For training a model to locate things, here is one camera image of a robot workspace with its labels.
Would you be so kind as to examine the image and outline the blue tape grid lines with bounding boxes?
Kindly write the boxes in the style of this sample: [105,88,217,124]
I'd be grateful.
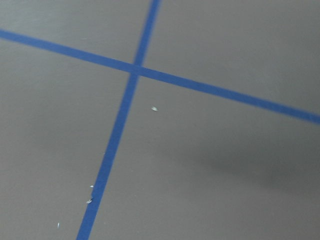
[0,0,320,240]

